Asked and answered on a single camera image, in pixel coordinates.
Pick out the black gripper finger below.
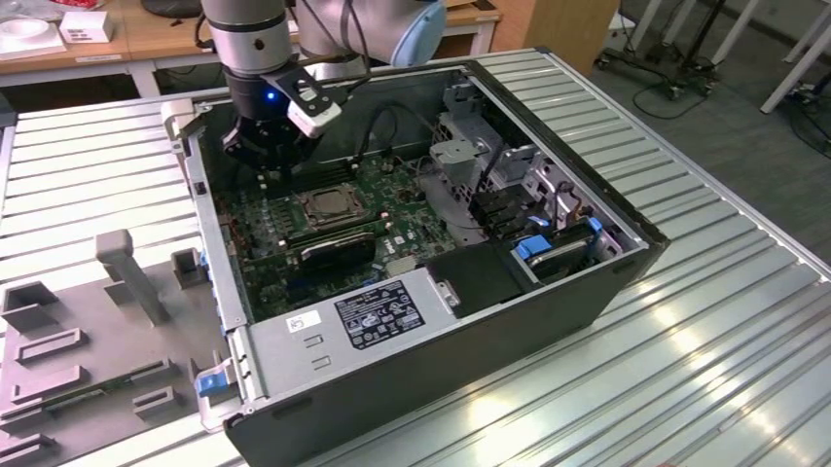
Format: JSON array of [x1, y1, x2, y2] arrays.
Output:
[[221, 126, 274, 183], [273, 130, 315, 183]]

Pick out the silver CPU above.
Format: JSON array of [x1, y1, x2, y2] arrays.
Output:
[[307, 189, 356, 219]]

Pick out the RAM slot white latches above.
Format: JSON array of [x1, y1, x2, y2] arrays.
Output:
[[257, 166, 366, 191], [257, 158, 364, 182]]

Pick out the CPU socket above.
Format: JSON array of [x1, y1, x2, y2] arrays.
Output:
[[291, 183, 369, 232]]

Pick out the dark RAM stick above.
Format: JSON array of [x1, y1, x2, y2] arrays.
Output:
[[278, 219, 385, 247]]

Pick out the wooden desk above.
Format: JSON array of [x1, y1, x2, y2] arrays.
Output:
[[0, 0, 505, 89]]

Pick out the green motherboard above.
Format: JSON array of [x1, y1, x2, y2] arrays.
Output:
[[213, 155, 460, 315]]

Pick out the black graphics card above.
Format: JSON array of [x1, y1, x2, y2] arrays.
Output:
[[298, 232, 378, 274]]

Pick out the black round monitor base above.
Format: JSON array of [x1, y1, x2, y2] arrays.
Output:
[[139, 0, 206, 16]]

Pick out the silver drive cage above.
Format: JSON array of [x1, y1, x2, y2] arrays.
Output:
[[426, 72, 562, 244]]

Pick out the white cardboard box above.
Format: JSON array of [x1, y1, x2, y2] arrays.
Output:
[[57, 12, 118, 45]]

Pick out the white bowl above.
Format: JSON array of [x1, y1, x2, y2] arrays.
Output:
[[0, 14, 66, 54]]

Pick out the blue disk carrier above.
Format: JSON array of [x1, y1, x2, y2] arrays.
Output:
[[510, 233, 602, 286]]

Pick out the grey power supply unit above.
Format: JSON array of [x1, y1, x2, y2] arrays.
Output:
[[225, 269, 464, 406]]

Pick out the grey parts rack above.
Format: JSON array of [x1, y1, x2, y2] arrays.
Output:
[[0, 231, 203, 463]]

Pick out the blue case latch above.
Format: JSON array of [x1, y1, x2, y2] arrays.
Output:
[[195, 372, 227, 398]]

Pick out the wooden partition panel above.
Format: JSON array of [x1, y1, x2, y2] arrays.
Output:
[[524, 0, 618, 77]]

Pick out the black PC case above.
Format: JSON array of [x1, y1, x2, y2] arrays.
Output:
[[158, 47, 670, 467]]

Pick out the green RAM stick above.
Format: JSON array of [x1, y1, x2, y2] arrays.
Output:
[[41, 369, 161, 413]]

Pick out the black wheeled stand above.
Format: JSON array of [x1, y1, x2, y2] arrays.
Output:
[[593, 0, 728, 101]]

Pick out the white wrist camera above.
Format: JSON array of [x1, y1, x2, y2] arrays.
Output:
[[262, 61, 343, 138]]

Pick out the black power cable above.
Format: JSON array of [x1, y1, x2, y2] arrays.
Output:
[[351, 104, 437, 162]]

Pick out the white table frame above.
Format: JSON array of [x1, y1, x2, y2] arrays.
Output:
[[757, 0, 831, 116], [632, 0, 760, 64]]

